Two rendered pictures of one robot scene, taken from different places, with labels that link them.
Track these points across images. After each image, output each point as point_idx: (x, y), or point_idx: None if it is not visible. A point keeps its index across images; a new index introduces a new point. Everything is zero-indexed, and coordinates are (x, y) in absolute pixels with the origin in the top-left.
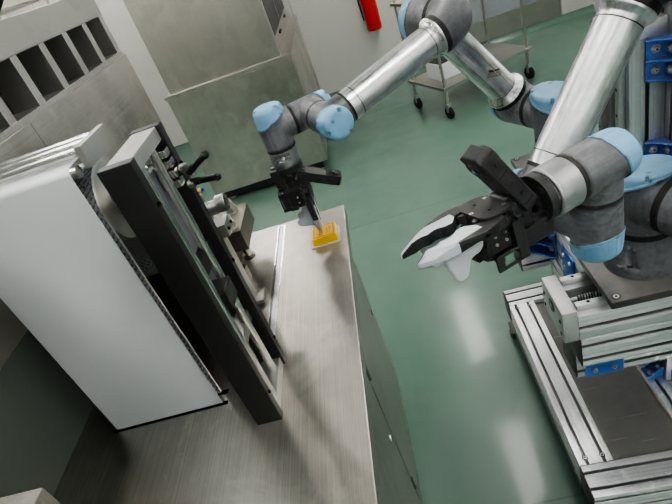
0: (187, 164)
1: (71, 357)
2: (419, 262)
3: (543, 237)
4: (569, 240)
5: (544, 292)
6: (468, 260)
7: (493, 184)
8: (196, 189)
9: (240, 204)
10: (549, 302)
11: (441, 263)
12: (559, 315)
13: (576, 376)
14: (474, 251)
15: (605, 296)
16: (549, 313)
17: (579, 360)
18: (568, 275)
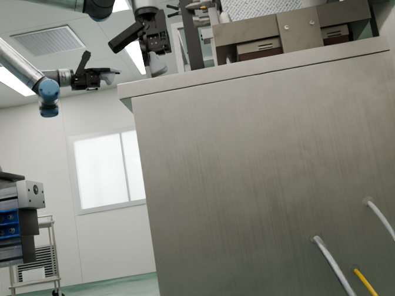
0: (177, 5)
1: None
2: (119, 72)
3: (76, 90)
4: (55, 108)
5: (29, 189)
6: (105, 80)
7: (86, 64)
8: (181, 15)
9: (218, 24)
10: (34, 189)
11: (110, 81)
12: (41, 187)
13: (36, 261)
14: (102, 78)
15: (22, 175)
16: (33, 204)
17: (37, 232)
18: (11, 182)
